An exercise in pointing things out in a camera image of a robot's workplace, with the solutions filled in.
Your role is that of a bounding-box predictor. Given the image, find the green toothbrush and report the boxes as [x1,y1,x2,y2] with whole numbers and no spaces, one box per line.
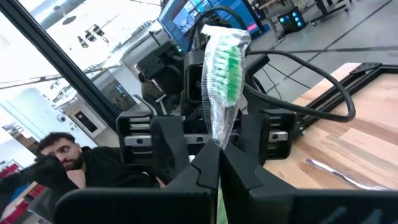
[200,24,252,224]

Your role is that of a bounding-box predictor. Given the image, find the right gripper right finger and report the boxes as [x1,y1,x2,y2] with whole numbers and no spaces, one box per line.
[221,142,398,224]

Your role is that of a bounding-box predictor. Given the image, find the black computer with blue fans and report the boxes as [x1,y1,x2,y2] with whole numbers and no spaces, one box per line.
[276,6,308,35]

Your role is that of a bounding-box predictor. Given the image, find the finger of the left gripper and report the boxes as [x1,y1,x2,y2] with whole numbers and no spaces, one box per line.
[238,113,272,166]
[150,116,191,187]

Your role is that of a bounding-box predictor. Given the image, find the grey toothbrush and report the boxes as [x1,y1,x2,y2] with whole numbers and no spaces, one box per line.
[303,157,388,192]

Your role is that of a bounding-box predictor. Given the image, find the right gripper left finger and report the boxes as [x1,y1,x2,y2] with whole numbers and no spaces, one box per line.
[54,139,221,224]

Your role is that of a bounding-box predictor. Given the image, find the person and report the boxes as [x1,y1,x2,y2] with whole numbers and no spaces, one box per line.
[138,72,166,105]
[0,131,166,216]

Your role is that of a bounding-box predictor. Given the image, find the monitor with blue screen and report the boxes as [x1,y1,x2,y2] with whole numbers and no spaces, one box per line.
[157,0,266,52]

